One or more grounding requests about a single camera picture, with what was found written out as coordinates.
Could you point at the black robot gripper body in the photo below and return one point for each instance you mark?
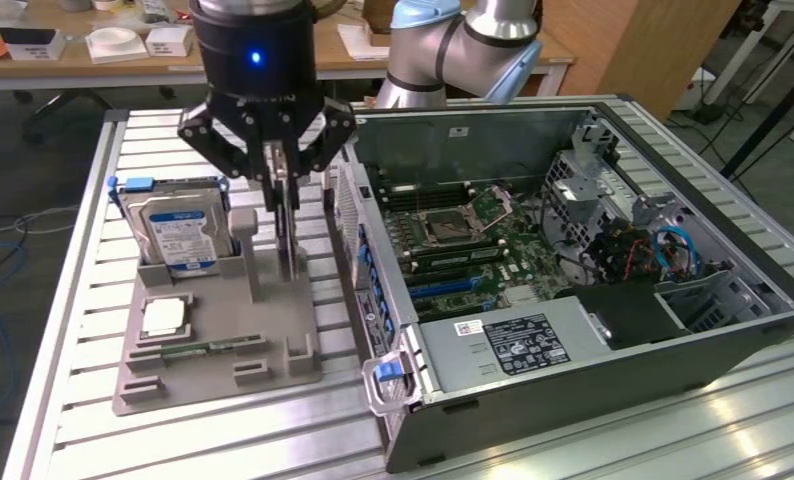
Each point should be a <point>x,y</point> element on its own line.
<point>257,60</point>

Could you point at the green graphics card black fan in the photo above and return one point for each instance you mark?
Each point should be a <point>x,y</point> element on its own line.
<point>286,240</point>

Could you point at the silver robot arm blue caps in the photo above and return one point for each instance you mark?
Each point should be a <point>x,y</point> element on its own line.
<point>423,55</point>

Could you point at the plain white box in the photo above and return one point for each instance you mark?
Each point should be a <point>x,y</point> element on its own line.
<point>170,42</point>

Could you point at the blue plastic disk caddy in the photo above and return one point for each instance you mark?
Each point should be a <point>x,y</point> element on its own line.
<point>136,183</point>

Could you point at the flat white box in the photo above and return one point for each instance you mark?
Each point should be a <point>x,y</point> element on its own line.
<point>363,45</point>

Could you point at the brown cardboard box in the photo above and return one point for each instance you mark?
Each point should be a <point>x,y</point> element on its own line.
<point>378,15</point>

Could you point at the silver hard disk blue label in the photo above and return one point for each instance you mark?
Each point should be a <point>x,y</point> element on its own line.
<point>177,235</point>

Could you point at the white holder with bowl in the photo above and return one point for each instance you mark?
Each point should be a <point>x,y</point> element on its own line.
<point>116,42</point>

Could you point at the CPU socket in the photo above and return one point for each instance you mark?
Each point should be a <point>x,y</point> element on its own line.
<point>450,227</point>

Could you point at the silver socket cover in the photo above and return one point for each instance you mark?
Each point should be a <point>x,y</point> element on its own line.
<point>493,207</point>

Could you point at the white box black top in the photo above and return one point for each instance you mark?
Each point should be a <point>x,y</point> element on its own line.
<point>36,50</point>

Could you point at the green installed RAM stick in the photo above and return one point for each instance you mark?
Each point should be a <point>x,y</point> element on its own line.
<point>463,259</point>

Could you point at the blue expansion slot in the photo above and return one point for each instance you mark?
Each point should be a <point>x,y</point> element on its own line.
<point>443,287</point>

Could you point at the silver CPU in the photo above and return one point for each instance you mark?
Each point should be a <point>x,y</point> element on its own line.
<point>165,317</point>

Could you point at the grey parts rack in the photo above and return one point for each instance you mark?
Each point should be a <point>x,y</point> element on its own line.
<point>237,320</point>

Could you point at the green motherboard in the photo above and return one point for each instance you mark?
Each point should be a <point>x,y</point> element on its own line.
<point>530,250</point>

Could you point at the silver perforated drive cage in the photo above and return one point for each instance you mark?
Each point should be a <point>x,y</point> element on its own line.
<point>573,195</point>

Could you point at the green loose RAM stick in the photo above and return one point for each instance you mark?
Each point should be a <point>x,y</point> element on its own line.
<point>183,350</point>

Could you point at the blue case latch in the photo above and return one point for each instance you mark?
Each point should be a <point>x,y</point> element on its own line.
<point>389,372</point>

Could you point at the grey power supply unit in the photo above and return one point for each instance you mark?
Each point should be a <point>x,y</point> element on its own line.
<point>463,360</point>

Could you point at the wooden cabinet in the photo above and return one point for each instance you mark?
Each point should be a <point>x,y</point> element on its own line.
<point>650,50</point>

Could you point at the black open PC case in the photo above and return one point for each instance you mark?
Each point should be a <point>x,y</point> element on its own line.
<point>570,400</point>

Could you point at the grey metal disk bay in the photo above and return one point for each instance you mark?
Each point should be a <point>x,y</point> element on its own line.
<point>724,295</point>

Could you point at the wooden desk white frame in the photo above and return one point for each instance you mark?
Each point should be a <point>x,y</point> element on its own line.
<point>76,60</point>

